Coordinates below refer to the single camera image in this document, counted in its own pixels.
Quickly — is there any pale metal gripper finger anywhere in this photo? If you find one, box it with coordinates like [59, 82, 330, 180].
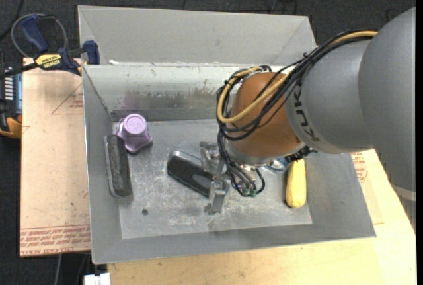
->
[199, 141, 222, 176]
[204, 179, 231, 216]

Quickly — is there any black glossy oblong case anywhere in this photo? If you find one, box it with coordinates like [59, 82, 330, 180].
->
[166, 149, 217, 198]

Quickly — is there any grey metal bin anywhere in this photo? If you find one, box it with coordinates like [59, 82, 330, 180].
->
[77, 5, 377, 265]

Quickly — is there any yellow toy corn cob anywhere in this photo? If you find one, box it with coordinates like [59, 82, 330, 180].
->
[285, 157, 308, 209]

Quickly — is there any purple plastic cup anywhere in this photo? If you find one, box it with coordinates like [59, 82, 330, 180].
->
[115, 113, 154, 155]

